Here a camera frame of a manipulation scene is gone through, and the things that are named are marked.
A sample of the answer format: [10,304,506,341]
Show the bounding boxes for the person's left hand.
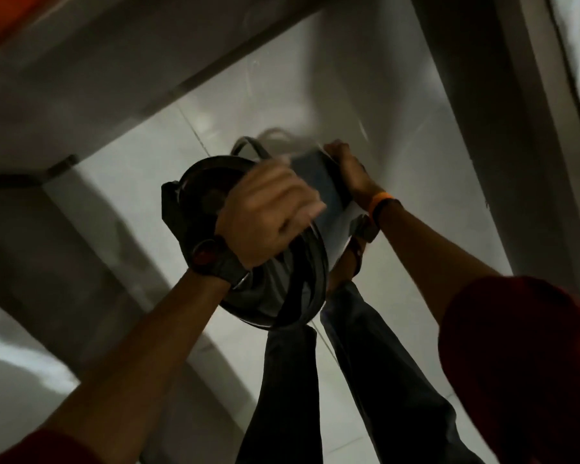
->
[227,159,327,271]

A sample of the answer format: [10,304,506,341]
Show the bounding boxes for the person's right hand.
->
[324,139,383,211]

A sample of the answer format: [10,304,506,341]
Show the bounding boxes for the grey-blue cloth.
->
[289,149,354,266]

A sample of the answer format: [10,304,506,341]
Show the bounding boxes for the round black pan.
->
[161,156,330,330]

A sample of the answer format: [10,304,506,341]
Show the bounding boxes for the person's right forearm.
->
[376,202,501,326]

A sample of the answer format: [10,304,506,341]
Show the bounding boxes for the person's left forearm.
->
[39,268,233,442]

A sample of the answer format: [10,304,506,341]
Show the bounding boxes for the orange wristband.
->
[367,190,393,223]

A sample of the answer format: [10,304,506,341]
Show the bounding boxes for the dark sandal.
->
[326,215,382,291]

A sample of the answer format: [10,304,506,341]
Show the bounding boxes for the black wristwatch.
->
[188,235,253,291]

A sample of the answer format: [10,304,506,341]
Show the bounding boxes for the dark trousers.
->
[236,279,485,464]

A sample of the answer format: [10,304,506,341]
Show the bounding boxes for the red shirt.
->
[0,275,580,464]

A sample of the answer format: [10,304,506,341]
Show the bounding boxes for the orange panel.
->
[0,0,61,58]

